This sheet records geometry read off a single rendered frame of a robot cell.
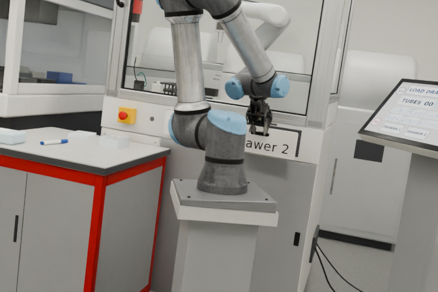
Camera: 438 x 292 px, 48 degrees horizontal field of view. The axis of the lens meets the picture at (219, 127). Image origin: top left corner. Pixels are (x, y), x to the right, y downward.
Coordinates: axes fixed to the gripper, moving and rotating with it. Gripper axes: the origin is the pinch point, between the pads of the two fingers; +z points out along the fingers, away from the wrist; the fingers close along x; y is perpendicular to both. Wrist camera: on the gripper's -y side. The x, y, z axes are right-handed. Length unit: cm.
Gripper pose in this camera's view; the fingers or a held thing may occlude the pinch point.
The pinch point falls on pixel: (259, 131)
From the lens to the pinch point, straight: 194.5
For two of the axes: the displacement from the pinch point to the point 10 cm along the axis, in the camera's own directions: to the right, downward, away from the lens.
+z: 0.5, 7.7, 6.4
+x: 9.5, 1.6, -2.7
